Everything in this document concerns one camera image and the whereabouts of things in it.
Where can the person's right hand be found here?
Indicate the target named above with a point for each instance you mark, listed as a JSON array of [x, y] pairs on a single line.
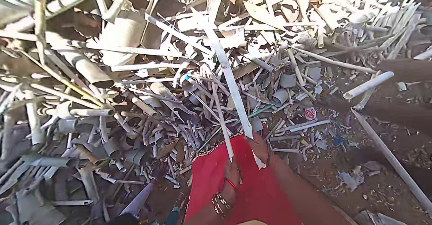
[[260, 147]]

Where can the person's left hand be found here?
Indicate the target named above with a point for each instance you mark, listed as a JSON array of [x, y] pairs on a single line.
[[233, 177]]

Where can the person's right fingers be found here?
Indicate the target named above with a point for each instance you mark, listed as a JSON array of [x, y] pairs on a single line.
[[251, 142]]

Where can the person's left fingers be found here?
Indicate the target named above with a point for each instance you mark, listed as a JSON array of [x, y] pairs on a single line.
[[233, 166]]

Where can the thin whitish pipe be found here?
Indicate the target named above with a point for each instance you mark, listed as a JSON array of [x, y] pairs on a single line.
[[221, 118]]

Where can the long white strip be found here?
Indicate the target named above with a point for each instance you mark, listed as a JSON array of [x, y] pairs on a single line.
[[230, 80]]

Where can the person's left forearm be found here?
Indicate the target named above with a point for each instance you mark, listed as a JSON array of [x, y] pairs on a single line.
[[212, 213]]

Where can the person's right forearm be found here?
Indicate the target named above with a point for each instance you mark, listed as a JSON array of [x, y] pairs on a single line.
[[303, 194]]

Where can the thin green stick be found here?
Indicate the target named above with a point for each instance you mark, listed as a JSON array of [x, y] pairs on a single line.
[[260, 111]]

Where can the person's body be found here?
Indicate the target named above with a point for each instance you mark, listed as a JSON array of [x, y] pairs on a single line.
[[256, 194]]

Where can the red and white wrapper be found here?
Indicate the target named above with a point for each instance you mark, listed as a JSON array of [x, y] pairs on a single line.
[[309, 113]]

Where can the pile of plastic pipe scraps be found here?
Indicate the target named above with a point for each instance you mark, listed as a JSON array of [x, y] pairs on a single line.
[[158, 113]]

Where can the pale purple pipe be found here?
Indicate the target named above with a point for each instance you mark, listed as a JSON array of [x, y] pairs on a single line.
[[140, 199]]

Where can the crumpled grey plastic sheet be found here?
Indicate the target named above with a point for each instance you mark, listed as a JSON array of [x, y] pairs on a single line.
[[352, 178]]

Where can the long thin white rod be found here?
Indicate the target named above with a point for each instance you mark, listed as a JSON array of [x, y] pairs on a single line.
[[337, 62]]

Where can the short thick white pipe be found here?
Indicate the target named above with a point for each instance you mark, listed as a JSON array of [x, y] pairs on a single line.
[[369, 85]]

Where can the long grey pipe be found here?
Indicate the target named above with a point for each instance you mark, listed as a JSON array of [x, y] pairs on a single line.
[[388, 156]]

